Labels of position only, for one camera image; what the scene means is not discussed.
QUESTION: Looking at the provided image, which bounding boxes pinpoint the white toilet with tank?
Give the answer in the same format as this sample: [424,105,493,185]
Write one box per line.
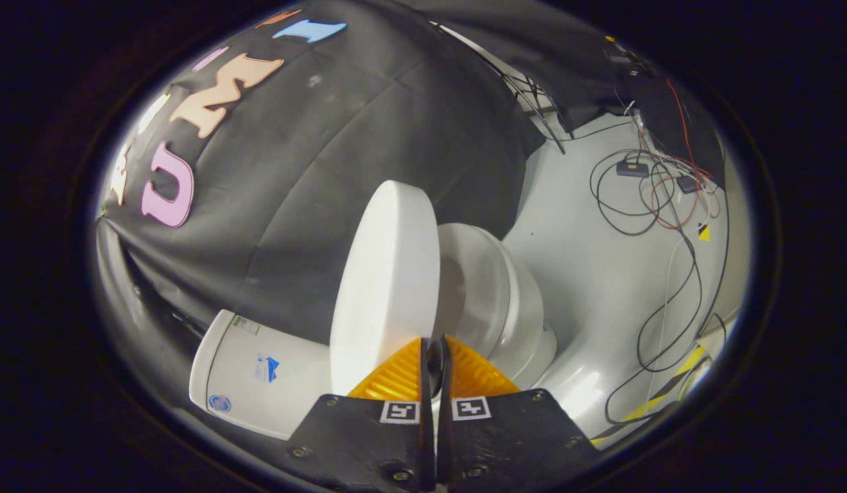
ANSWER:
[189,223,558,440]

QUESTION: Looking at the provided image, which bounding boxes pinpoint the black backdrop cloth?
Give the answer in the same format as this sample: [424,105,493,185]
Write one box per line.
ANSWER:
[94,0,725,412]

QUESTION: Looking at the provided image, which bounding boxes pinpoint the red cable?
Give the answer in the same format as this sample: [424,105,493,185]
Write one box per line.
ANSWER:
[639,77,722,231]

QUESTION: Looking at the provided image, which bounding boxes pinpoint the white toilet lid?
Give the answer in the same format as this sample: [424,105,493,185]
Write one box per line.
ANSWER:
[329,180,442,396]

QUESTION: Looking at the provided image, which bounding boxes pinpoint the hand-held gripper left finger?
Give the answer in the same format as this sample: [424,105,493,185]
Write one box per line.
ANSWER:
[284,337,438,493]

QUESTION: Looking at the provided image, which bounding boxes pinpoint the black floor cable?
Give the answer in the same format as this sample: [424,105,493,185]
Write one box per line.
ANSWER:
[590,147,729,425]

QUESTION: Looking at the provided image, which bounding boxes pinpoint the black tripod light stand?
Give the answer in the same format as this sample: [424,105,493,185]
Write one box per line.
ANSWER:
[492,65,568,155]

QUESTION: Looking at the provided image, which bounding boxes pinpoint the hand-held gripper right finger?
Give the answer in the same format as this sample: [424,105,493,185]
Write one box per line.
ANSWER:
[437,335,602,493]

